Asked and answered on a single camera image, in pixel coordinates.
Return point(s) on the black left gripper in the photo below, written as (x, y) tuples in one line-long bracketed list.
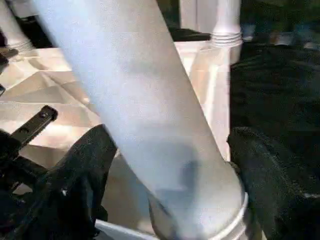
[(15, 155)]

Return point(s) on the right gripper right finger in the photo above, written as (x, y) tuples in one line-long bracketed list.
[(270, 187)]

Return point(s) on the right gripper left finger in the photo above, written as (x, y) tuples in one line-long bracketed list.
[(75, 187)]

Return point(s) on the white plastic table top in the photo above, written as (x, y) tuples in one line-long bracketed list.
[(37, 87)]

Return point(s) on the black work mat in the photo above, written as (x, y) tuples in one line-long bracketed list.
[(275, 87)]

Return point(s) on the white glass-door sideboard cabinet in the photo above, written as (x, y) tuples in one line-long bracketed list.
[(195, 15)]

